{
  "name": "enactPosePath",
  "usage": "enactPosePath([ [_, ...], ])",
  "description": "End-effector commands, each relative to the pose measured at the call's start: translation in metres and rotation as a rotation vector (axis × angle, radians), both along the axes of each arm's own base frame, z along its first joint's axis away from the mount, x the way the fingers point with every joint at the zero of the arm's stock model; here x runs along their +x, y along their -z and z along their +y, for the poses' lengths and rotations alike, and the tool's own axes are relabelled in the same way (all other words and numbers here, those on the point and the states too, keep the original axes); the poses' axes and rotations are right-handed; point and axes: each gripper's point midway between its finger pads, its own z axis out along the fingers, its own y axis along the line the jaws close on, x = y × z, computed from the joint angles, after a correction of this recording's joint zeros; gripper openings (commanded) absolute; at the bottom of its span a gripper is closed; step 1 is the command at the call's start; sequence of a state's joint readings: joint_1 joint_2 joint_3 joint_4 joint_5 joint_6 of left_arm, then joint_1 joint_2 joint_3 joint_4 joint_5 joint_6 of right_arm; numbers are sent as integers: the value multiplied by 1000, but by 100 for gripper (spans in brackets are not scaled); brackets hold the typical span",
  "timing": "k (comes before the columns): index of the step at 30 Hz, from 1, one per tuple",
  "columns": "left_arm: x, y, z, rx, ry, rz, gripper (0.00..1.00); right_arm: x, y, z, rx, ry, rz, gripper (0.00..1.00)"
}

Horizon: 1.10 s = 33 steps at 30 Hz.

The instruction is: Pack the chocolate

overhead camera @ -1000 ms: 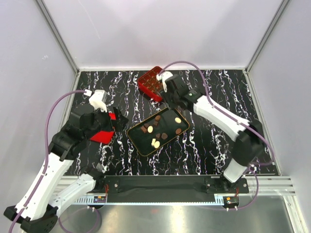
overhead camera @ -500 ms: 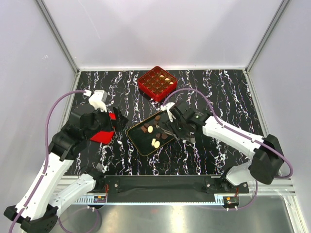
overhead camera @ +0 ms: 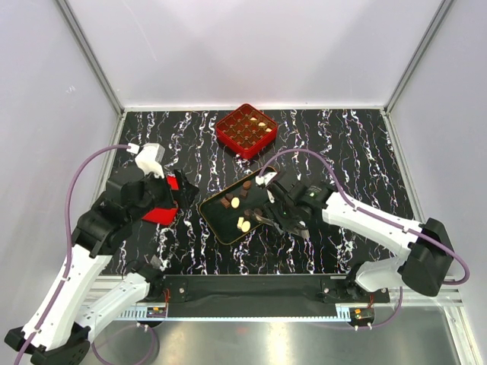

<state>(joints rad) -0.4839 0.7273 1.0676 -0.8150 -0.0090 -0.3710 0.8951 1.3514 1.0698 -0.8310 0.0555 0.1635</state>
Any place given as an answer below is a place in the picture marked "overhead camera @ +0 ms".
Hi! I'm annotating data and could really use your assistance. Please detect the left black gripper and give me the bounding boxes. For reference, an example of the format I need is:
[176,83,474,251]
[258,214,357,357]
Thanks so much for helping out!
[129,167,199,222]

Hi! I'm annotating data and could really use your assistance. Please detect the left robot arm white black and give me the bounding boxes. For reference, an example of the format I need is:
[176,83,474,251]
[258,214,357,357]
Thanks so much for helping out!
[5,167,199,364]

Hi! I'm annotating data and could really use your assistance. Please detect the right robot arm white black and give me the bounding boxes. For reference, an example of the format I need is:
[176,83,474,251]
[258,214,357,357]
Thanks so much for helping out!
[252,172,454,302]

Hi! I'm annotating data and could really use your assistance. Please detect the white oval chocolate bottom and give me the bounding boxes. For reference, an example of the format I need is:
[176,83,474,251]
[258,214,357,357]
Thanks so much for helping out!
[240,221,251,233]

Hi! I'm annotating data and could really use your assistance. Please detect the milk rectangular chocolate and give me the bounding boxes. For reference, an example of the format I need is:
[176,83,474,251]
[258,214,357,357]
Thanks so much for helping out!
[221,199,231,208]

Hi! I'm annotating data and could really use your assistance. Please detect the red compartment chocolate box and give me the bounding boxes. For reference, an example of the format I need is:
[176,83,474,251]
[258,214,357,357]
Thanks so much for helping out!
[215,103,278,160]

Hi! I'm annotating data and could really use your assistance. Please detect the red box lid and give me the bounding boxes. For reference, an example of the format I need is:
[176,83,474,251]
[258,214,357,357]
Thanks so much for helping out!
[142,176,179,227]

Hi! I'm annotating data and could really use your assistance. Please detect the black gold-rimmed tray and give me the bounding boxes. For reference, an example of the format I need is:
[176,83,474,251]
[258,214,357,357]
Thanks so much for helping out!
[199,170,269,245]

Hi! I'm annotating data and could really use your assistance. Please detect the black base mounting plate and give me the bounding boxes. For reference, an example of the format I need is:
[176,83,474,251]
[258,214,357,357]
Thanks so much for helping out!
[143,274,390,312]

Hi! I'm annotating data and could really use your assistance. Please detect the right electronics board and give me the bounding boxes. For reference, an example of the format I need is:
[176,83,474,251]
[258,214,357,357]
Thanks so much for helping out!
[351,308,375,322]

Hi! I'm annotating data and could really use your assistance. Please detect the electronics board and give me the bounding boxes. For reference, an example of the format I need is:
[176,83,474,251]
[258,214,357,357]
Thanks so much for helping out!
[351,308,375,322]
[146,306,167,318]

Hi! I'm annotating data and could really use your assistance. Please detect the left electronics board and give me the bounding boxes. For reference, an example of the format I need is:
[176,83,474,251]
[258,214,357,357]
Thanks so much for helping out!
[146,306,167,318]

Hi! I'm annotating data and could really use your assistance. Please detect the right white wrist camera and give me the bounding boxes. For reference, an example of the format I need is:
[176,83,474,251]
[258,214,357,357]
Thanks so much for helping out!
[255,171,278,203]

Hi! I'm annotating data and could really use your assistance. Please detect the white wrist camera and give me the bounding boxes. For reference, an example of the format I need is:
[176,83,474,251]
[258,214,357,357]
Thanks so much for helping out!
[135,143,165,179]
[255,171,278,203]

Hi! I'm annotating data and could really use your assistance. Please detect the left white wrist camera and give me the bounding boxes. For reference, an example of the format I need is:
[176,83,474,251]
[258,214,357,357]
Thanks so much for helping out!
[135,143,165,179]

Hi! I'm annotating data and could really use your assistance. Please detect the aluminium frame rail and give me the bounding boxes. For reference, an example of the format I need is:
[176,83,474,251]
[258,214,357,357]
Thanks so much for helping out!
[116,305,352,323]

